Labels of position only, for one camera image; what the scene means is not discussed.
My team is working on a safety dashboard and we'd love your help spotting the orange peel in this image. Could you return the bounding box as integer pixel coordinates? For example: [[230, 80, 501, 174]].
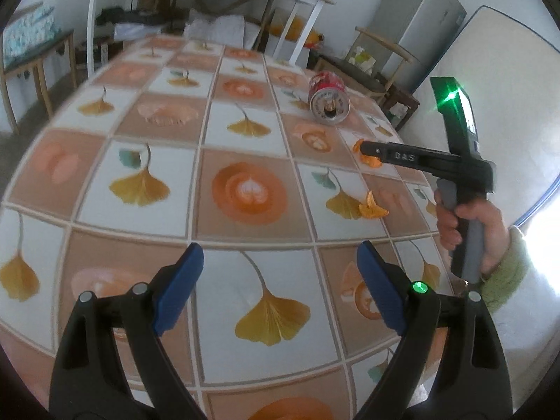
[[359, 191, 390, 219], [352, 139, 382, 170]]

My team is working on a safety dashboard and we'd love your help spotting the red can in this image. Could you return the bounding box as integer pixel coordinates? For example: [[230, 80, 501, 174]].
[[308, 71, 351, 125]]

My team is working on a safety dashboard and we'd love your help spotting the white green paper bag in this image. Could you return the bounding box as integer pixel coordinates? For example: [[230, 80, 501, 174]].
[[348, 46, 375, 73]]

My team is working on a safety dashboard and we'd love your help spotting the person's right hand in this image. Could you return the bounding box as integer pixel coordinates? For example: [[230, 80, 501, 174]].
[[434, 197, 512, 274]]

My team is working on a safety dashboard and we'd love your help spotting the black cloth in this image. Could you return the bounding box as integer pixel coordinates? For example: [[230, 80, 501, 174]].
[[96, 6, 184, 27]]

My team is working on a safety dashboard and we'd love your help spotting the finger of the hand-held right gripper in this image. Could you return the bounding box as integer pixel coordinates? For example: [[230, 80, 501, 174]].
[[360, 140, 456, 173]]

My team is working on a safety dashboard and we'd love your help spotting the white pillow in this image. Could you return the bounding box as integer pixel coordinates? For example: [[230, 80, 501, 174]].
[[184, 13, 263, 49]]

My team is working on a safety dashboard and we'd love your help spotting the wooden chair with black seat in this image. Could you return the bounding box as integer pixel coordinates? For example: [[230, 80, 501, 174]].
[[315, 26, 421, 99]]

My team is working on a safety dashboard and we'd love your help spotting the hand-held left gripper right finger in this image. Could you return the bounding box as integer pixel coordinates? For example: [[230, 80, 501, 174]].
[[354, 240, 512, 420]]

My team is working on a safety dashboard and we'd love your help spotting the dark wooden stool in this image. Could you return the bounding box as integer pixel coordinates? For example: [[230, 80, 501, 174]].
[[378, 83, 421, 130]]

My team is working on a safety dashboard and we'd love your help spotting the person's right forearm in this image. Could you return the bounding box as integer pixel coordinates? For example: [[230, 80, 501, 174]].
[[479, 226, 532, 313]]

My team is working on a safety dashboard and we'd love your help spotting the floral cushion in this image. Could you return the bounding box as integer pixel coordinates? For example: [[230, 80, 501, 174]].
[[2, 6, 60, 57]]

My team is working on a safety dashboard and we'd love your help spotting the grey refrigerator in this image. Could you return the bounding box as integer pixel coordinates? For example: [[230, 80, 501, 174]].
[[377, 0, 468, 82]]

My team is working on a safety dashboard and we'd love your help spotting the white mattress with blue edge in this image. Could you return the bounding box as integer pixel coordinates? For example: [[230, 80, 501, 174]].
[[402, 6, 560, 228]]

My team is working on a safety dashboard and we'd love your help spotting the yellow plastic bag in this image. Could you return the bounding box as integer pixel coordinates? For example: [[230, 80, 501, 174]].
[[269, 15, 324, 49]]

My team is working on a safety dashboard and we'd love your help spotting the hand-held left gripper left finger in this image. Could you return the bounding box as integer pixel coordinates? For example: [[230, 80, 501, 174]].
[[49, 242, 206, 420]]

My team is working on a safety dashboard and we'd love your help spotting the small wooden side table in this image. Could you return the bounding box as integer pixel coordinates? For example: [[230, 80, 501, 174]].
[[0, 28, 77, 136]]

